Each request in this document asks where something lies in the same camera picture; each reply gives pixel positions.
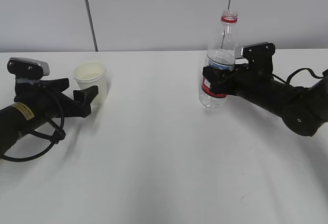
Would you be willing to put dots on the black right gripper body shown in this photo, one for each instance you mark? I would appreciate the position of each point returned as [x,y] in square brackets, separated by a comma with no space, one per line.
[255,76]

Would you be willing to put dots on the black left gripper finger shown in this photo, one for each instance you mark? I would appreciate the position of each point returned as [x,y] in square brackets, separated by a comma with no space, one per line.
[53,86]
[86,96]

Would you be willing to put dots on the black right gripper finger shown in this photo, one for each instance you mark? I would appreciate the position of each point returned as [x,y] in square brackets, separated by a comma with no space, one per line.
[214,75]
[220,89]

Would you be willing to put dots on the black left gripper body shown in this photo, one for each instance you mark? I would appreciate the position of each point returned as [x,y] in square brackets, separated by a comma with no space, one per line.
[31,105]

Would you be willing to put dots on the clear plastic water bottle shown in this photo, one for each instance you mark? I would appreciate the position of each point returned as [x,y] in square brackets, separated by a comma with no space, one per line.
[220,55]

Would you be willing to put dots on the white paper cup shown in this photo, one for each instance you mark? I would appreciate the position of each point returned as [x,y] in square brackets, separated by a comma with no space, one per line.
[92,74]

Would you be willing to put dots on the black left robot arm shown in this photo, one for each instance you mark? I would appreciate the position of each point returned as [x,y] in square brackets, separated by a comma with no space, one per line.
[51,130]

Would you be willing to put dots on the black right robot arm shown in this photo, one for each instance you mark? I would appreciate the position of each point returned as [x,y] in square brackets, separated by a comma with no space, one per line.
[303,110]

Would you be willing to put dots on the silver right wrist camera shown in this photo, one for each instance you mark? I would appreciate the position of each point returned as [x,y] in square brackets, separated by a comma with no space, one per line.
[255,51]

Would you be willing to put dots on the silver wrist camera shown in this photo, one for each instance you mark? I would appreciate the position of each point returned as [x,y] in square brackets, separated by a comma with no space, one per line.
[27,70]
[255,51]

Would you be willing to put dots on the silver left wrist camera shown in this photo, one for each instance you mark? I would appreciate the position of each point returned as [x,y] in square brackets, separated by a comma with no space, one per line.
[27,70]

